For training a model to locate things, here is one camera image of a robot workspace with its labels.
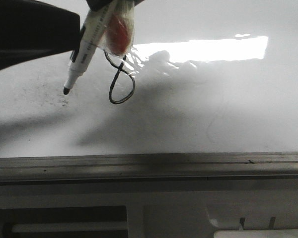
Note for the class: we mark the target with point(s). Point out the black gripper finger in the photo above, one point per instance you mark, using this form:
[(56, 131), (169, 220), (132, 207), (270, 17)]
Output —
[(96, 5), (31, 29)]

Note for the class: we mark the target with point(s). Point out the white black whiteboard marker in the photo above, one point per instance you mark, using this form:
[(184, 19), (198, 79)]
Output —
[(92, 31)]

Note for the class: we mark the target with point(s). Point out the red ball taped to marker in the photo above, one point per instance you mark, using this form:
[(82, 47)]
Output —
[(119, 33)]

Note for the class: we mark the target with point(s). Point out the white base unit below whiteboard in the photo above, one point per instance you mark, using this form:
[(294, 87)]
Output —
[(150, 209)]

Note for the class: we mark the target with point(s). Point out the white whiteboard with aluminium frame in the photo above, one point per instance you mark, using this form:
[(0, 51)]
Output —
[(216, 95)]

